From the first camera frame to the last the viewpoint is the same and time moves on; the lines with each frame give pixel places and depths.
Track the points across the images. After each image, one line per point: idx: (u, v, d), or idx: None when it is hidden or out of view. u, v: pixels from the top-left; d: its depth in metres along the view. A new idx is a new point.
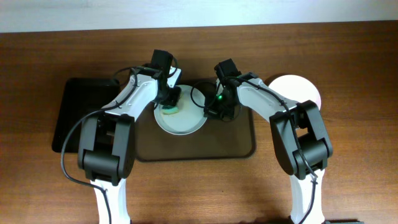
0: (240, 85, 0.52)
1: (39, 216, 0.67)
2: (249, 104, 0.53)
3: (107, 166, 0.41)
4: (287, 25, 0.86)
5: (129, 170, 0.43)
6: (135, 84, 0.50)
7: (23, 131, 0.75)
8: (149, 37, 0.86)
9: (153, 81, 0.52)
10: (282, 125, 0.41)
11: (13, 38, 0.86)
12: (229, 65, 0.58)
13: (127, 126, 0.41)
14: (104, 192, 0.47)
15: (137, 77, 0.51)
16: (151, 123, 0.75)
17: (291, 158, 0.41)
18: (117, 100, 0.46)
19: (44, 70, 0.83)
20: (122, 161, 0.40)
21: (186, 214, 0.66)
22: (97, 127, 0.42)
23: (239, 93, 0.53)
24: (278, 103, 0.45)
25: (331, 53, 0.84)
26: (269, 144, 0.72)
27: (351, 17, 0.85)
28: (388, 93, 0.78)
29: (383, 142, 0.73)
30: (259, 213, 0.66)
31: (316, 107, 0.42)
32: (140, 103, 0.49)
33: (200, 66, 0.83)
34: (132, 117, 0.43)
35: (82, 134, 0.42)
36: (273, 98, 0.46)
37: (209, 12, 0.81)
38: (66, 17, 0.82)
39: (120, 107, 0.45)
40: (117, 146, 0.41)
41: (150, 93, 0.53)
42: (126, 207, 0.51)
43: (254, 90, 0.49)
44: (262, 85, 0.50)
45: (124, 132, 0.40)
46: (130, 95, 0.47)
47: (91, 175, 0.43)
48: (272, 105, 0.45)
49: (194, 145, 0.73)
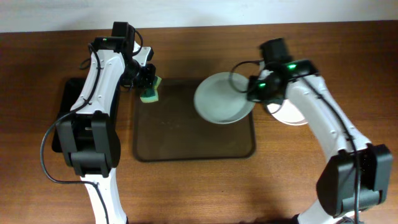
0: (298, 83, 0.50)
1: (39, 216, 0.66)
2: (295, 104, 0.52)
3: (96, 159, 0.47)
4: (286, 25, 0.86)
5: (115, 158, 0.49)
6: (98, 66, 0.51)
7: (23, 130, 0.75)
8: (149, 37, 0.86)
9: (117, 56, 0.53)
10: (347, 170, 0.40)
11: (16, 39, 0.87)
12: (273, 53, 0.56)
13: (102, 122, 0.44)
14: (96, 186, 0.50)
15: (99, 56, 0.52)
16: (151, 125, 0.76)
17: (338, 201, 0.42)
18: (84, 96, 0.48)
19: (43, 69, 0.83)
20: (107, 152, 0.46)
21: (186, 214, 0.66)
22: (73, 128, 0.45)
23: (290, 93, 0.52)
24: (344, 136, 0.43)
25: (331, 52, 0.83)
26: (270, 143, 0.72)
27: (348, 16, 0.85)
28: (388, 93, 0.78)
29: (382, 142, 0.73)
30: (259, 213, 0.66)
31: (387, 158, 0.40)
32: (111, 83, 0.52)
33: (200, 65, 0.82)
34: (105, 112, 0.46)
35: (61, 136, 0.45)
36: (338, 125, 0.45)
37: (209, 12, 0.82)
38: (68, 16, 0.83)
39: (89, 104, 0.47)
40: (99, 142, 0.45)
41: (121, 65, 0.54)
42: (119, 200, 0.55)
43: (315, 99, 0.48)
44: (323, 91, 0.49)
45: (101, 128, 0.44)
46: (97, 83, 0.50)
47: (81, 172, 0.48)
48: (335, 132, 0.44)
49: (192, 145, 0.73)
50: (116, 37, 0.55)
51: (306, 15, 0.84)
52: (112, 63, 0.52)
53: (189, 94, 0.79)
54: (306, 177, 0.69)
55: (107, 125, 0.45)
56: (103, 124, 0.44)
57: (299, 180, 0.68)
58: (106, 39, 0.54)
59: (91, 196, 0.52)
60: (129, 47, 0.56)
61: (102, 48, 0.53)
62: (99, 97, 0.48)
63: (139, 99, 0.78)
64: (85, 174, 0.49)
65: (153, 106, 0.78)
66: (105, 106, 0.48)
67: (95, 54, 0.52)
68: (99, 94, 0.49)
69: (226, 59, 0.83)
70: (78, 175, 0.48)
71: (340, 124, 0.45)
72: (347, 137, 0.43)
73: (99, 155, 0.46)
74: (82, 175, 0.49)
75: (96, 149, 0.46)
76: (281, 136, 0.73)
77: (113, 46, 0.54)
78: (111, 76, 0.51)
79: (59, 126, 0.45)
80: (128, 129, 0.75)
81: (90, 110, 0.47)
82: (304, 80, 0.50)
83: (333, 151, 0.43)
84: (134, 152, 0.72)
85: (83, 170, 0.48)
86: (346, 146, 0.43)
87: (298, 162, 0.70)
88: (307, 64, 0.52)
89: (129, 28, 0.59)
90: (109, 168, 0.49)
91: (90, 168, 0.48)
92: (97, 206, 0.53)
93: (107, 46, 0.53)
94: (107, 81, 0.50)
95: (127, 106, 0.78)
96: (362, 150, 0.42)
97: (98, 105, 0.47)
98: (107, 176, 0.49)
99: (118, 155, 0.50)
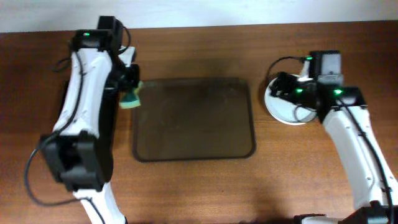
0: (341, 112, 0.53)
1: (36, 216, 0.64)
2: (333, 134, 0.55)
3: (87, 178, 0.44)
4: (286, 25, 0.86)
5: (106, 173, 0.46)
6: (82, 72, 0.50)
7: (21, 129, 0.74)
8: (148, 37, 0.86)
9: (102, 55, 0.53)
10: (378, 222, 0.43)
11: (15, 38, 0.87)
12: (322, 65, 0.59)
13: (89, 145, 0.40)
14: (91, 201, 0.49)
15: (83, 59, 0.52)
16: (150, 124, 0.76)
17: None
18: (68, 109, 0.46)
19: (42, 68, 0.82)
20: (98, 172, 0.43)
21: (186, 214, 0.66)
22: (57, 150, 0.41)
23: (334, 120, 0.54)
24: (379, 186, 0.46)
25: (331, 52, 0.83)
26: (269, 143, 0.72)
27: (347, 16, 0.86)
28: (387, 93, 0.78)
29: (384, 141, 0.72)
30: (259, 213, 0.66)
31: None
32: (97, 89, 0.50)
33: (200, 65, 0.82)
34: (92, 134, 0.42)
35: (45, 157, 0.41)
36: (375, 173, 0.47)
37: (208, 12, 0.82)
38: (67, 16, 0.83)
39: (74, 121, 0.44)
40: (87, 163, 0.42)
41: (106, 63, 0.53)
42: (115, 208, 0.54)
43: (356, 137, 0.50)
44: (354, 128, 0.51)
45: (88, 152, 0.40)
46: (81, 92, 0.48)
47: (71, 187, 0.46)
48: (370, 179, 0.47)
49: (193, 145, 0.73)
50: (99, 30, 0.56)
51: (306, 15, 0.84)
52: (96, 65, 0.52)
53: (189, 95, 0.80)
54: (306, 177, 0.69)
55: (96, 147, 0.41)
56: (91, 148, 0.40)
57: (299, 179, 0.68)
58: (88, 35, 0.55)
59: (84, 208, 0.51)
60: (114, 41, 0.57)
61: (84, 44, 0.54)
62: (84, 111, 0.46)
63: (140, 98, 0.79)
64: (76, 188, 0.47)
65: (153, 106, 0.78)
66: (91, 121, 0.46)
67: (76, 55, 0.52)
68: (83, 108, 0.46)
69: (226, 60, 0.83)
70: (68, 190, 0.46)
71: (375, 168, 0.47)
72: (384, 189, 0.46)
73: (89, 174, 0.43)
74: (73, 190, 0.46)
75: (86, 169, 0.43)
76: (280, 136, 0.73)
77: (97, 40, 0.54)
78: (96, 81, 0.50)
79: (41, 149, 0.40)
80: (128, 129, 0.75)
81: (75, 128, 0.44)
82: (347, 109, 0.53)
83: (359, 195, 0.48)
84: (134, 152, 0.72)
85: (73, 186, 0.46)
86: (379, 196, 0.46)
87: (297, 162, 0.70)
88: (354, 91, 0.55)
89: (116, 22, 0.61)
90: (101, 183, 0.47)
91: (81, 185, 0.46)
92: (94, 216, 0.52)
93: (91, 40, 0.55)
94: (91, 88, 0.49)
95: (127, 106, 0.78)
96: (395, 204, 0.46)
97: (83, 122, 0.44)
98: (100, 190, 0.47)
99: (109, 168, 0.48)
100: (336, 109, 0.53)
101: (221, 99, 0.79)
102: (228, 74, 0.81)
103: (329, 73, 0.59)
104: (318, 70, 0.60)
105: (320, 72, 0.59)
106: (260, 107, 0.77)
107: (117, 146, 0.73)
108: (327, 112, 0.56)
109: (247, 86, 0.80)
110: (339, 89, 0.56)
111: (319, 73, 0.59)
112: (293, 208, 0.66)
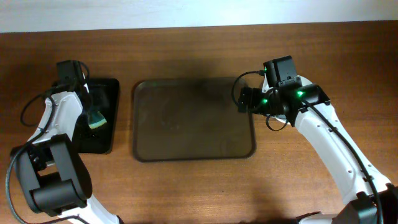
0: (308, 113, 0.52)
1: (37, 216, 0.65)
2: (306, 135, 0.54)
3: (64, 196, 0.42)
4: (286, 25, 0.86)
5: (87, 189, 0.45)
6: (53, 104, 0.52)
7: (23, 129, 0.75)
8: (149, 38, 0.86)
9: (71, 94, 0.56)
10: (367, 214, 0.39)
11: (16, 38, 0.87)
12: (280, 73, 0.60)
13: (63, 144, 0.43)
14: (78, 217, 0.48)
15: (52, 98, 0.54)
16: (150, 124, 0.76)
17: None
18: (41, 127, 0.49)
19: (43, 69, 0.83)
20: (75, 183, 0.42)
21: (186, 214, 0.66)
22: (31, 162, 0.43)
23: (302, 121, 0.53)
24: (362, 177, 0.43)
25: (331, 52, 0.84)
26: (269, 143, 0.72)
27: (347, 17, 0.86)
28: (388, 93, 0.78)
29: (384, 141, 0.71)
30: (259, 213, 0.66)
31: None
32: (68, 115, 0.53)
33: (200, 65, 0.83)
34: (64, 135, 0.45)
35: (21, 173, 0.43)
36: (357, 167, 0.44)
37: (208, 12, 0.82)
38: (67, 17, 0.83)
39: (46, 132, 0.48)
40: (63, 172, 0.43)
41: (76, 103, 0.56)
42: (106, 218, 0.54)
43: (328, 132, 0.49)
44: (324, 125, 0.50)
45: (61, 149, 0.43)
46: (52, 116, 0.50)
47: (53, 211, 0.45)
48: (352, 172, 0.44)
49: (193, 145, 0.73)
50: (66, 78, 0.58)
51: (306, 16, 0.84)
52: (67, 99, 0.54)
53: (189, 96, 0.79)
54: (306, 177, 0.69)
55: (68, 144, 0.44)
56: (63, 145, 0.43)
57: (300, 180, 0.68)
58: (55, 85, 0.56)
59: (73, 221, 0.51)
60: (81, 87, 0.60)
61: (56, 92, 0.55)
62: (56, 126, 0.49)
63: (140, 98, 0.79)
64: (58, 211, 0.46)
65: (153, 105, 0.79)
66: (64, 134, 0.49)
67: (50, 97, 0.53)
68: (55, 123, 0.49)
69: (226, 60, 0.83)
70: (51, 214, 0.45)
71: (354, 161, 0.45)
72: (365, 178, 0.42)
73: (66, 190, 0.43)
74: (55, 213, 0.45)
75: (61, 182, 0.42)
76: (280, 136, 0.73)
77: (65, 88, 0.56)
78: (67, 110, 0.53)
79: (17, 160, 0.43)
80: (128, 129, 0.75)
81: (46, 136, 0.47)
82: (312, 107, 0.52)
83: (346, 195, 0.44)
84: (134, 152, 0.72)
85: (55, 210, 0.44)
86: (365, 187, 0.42)
87: (297, 162, 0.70)
88: (316, 89, 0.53)
89: (74, 64, 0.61)
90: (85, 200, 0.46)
91: (63, 206, 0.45)
92: None
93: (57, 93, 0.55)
94: (64, 114, 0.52)
95: (127, 106, 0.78)
96: (383, 191, 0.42)
97: (55, 132, 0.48)
98: (84, 206, 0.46)
99: (89, 185, 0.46)
100: (303, 111, 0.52)
101: (221, 99, 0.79)
102: (228, 74, 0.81)
103: (288, 78, 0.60)
104: (278, 79, 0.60)
105: (280, 79, 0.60)
106: None
107: (117, 146, 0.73)
108: (296, 118, 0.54)
109: (247, 86, 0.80)
110: (301, 90, 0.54)
111: (277, 82, 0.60)
112: (293, 208, 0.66)
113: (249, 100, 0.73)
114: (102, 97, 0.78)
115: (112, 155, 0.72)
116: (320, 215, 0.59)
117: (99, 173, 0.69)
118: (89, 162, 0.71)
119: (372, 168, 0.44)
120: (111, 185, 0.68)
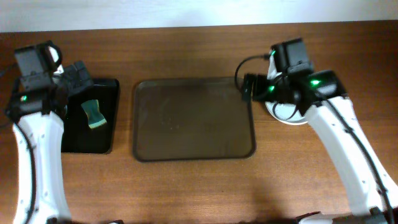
0: (323, 108, 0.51)
1: None
2: (319, 130, 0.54)
3: None
4: (287, 25, 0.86)
5: (64, 209, 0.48)
6: None
7: None
8: (149, 38, 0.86)
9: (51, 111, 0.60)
10: None
11: (16, 38, 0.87)
12: (291, 58, 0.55)
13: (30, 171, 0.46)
14: None
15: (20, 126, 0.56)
16: (150, 124, 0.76)
17: None
18: None
19: None
20: (51, 207, 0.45)
21: (186, 214, 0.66)
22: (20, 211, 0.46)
23: (315, 116, 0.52)
24: (377, 188, 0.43)
25: (331, 52, 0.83)
26: (269, 143, 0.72)
27: (347, 16, 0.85)
28: (388, 93, 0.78)
29: (385, 141, 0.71)
30: (259, 213, 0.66)
31: None
32: None
33: (200, 65, 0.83)
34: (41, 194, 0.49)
35: None
36: (373, 177, 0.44)
37: (209, 12, 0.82)
38: (67, 17, 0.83)
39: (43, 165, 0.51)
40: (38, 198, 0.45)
41: None
42: None
43: (344, 136, 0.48)
44: (339, 127, 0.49)
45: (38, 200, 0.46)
46: None
47: None
48: (366, 182, 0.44)
49: (193, 145, 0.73)
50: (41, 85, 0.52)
51: (306, 16, 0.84)
52: None
53: (189, 96, 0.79)
54: (306, 177, 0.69)
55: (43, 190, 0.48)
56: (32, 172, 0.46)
57: (300, 180, 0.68)
58: (26, 98, 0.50)
59: None
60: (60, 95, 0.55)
61: (20, 109, 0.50)
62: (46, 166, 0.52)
63: (140, 98, 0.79)
64: None
65: (153, 105, 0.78)
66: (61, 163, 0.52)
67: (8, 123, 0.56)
68: None
69: (226, 60, 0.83)
70: None
71: (372, 171, 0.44)
72: (380, 191, 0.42)
73: (42, 205, 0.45)
74: None
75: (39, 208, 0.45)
76: (280, 136, 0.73)
77: (40, 99, 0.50)
78: None
79: None
80: (128, 129, 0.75)
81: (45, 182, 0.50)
82: (326, 102, 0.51)
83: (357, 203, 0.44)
84: (134, 152, 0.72)
85: None
86: (379, 200, 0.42)
87: (298, 162, 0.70)
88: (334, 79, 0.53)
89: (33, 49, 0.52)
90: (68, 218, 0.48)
91: None
92: None
93: (31, 101, 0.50)
94: None
95: (127, 106, 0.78)
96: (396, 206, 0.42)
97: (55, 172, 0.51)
98: None
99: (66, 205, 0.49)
100: (317, 104, 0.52)
101: (221, 99, 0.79)
102: (229, 74, 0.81)
103: (298, 63, 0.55)
104: (286, 64, 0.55)
105: (290, 64, 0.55)
106: (260, 107, 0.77)
107: (117, 146, 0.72)
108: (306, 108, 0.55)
109: None
110: (316, 78, 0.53)
111: (287, 66, 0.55)
112: (293, 208, 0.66)
113: (252, 87, 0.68)
114: (102, 97, 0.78)
115: (112, 155, 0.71)
116: (320, 214, 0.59)
117: (99, 173, 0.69)
118: (89, 162, 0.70)
119: (387, 178, 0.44)
120: (111, 185, 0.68)
